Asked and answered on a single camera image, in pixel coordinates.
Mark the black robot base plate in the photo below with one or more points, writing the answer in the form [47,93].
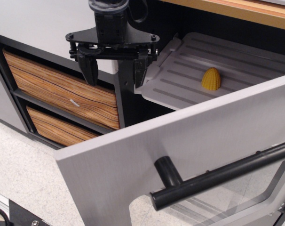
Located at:
[19,216]

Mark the grey oven door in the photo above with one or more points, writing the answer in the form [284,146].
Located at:
[105,174]

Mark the black shelf frame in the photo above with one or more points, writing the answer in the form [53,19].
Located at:
[22,100]

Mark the grey oven tray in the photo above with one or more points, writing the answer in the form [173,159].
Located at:
[174,80]

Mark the wooden countertop edge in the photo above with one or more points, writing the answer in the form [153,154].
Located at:
[256,11]

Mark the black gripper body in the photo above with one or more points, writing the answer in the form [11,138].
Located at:
[113,38]

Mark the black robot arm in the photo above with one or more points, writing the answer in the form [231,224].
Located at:
[108,5]

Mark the wooden drawer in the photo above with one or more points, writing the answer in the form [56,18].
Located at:
[95,104]
[57,129]

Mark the yellow toy corn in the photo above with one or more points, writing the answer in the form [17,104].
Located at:
[211,79]

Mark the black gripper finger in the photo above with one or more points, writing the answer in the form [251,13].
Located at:
[89,68]
[140,70]

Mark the upper wooden drawer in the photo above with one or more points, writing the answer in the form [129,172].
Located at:
[95,104]

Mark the lower wooden drawer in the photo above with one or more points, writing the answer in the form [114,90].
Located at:
[57,129]

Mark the black oven door handle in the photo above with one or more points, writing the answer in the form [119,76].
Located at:
[176,189]

